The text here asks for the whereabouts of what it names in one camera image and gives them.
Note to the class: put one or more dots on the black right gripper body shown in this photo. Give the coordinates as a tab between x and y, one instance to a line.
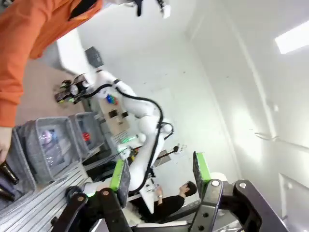
70	93

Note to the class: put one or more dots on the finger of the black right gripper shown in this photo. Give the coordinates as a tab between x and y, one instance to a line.
61	97
64	84

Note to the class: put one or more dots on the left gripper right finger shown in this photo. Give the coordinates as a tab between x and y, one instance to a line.
201	174

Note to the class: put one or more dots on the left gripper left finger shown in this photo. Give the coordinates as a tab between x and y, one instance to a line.
120	174

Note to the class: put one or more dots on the clear plastic bottle blue cap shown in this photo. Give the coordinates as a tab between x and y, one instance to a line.
48	137

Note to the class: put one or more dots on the crushed red can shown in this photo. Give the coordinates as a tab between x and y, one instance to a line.
86	137

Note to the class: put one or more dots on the brown glass bottle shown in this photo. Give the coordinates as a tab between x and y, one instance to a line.
6	193
9	172

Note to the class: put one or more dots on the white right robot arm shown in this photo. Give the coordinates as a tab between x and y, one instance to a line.
142	125

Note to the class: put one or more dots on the grey fabric basket Can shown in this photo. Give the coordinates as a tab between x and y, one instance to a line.
74	130

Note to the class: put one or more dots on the grey fabric basket Plastic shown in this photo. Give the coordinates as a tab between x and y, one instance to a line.
33	157

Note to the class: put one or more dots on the grey fabric basket Bottle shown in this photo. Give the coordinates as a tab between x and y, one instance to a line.
21	154

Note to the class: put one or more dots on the person's right hand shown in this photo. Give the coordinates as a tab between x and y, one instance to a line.
4	142

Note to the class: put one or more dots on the white table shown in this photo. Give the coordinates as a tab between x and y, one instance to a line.
70	53

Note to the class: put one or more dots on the seated person in black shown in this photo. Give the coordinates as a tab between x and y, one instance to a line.
169	205

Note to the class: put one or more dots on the wooden board with parts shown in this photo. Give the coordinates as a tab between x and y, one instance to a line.
116	118

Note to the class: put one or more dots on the person in orange hoodie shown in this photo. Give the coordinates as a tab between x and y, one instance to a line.
14	36

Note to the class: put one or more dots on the ceiling light panel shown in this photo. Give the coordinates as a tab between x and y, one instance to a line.
292	39

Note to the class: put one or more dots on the aluminium profile table frame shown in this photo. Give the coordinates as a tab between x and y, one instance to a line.
48	193

